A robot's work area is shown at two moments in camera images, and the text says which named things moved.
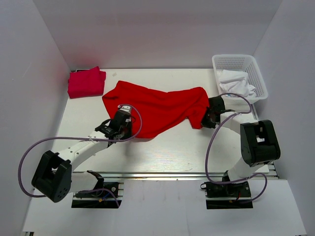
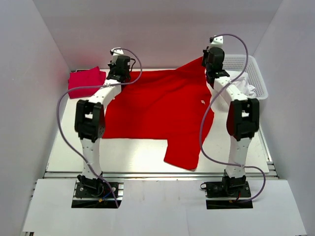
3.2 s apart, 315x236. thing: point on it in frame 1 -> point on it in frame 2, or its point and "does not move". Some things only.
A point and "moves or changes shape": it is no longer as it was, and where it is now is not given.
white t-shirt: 236,82 does not move
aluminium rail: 157,176 does not move
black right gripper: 204,122 -> 205,54
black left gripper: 128,136 -> 111,67
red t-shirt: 160,110 moves or changes shape
